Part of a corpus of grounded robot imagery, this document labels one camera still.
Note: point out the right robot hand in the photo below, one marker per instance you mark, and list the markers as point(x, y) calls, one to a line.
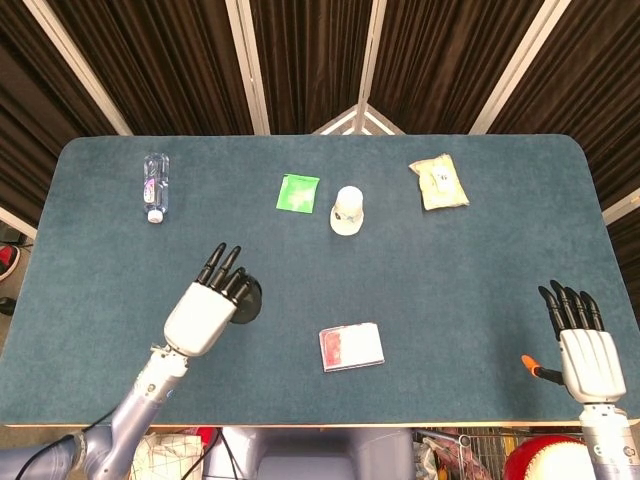
point(592, 365)

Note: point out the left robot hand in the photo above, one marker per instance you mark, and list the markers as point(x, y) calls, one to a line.
point(197, 320)

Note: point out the black round object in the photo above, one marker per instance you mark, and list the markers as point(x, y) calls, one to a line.
point(250, 310)

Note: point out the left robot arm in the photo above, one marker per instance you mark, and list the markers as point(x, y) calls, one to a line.
point(135, 405)

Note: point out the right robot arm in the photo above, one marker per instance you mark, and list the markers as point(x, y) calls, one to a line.
point(607, 440)

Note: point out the red and white ball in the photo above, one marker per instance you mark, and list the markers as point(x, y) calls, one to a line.
point(525, 460)

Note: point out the white checked bag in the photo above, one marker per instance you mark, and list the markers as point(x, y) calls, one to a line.
point(165, 457)

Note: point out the clear plastic water bottle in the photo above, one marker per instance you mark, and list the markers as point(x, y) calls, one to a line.
point(156, 185)

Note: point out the clear red white card box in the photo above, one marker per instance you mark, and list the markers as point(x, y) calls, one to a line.
point(352, 347)

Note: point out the green foil sachet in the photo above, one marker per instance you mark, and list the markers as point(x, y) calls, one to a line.
point(297, 194)

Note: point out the white partition floor bar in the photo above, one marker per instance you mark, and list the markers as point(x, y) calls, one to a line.
point(15, 220)
point(622, 205)

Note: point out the blue felt table cover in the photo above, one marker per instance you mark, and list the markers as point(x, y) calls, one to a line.
point(450, 280)

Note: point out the blue-grey robot torso base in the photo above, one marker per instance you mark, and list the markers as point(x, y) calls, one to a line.
point(310, 450)

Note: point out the red and black shoe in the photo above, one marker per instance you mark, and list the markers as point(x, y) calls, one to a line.
point(7, 257)

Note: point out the yellowish wet wipes pack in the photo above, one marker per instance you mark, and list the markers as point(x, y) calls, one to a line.
point(440, 182)

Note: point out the dark brown pleated curtain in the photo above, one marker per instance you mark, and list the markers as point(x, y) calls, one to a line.
point(310, 50)

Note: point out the white partition foot frame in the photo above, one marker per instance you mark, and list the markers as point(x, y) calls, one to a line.
point(356, 120)

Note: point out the white partition post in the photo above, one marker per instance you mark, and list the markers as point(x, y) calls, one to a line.
point(247, 65)
point(372, 50)
point(515, 70)
point(75, 65)

